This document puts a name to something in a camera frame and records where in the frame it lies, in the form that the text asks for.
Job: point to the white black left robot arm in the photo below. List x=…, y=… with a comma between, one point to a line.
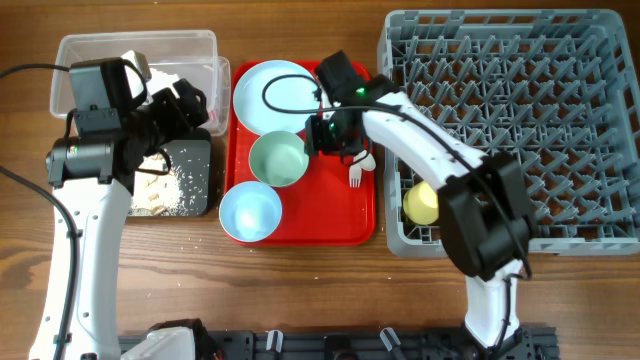
x=115, y=125

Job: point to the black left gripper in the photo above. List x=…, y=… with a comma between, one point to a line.
x=180, y=123

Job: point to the grey dishwasher rack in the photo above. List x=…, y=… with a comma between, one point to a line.
x=556, y=89

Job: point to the light blue small bowl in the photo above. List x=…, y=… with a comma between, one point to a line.
x=250, y=211

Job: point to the green bowl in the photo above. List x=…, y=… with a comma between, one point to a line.
x=278, y=158

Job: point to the light blue plate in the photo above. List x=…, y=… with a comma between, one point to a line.
x=289, y=93

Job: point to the yellow cup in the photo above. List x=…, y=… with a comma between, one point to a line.
x=420, y=204

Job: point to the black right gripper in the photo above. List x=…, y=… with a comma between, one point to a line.
x=315, y=141

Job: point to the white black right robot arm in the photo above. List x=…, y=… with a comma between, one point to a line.
x=485, y=216

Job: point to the clear plastic waste bin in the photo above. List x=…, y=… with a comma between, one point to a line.
x=190, y=54

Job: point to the white plastic spoon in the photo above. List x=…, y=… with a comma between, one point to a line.
x=365, y=161

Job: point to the rice and nutshell leftovers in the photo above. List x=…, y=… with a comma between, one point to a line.
x=165, y=187

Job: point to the white tissue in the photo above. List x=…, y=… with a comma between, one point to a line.
x=160, y=79

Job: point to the black waste tray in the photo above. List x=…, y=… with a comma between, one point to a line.
x=192, y=172

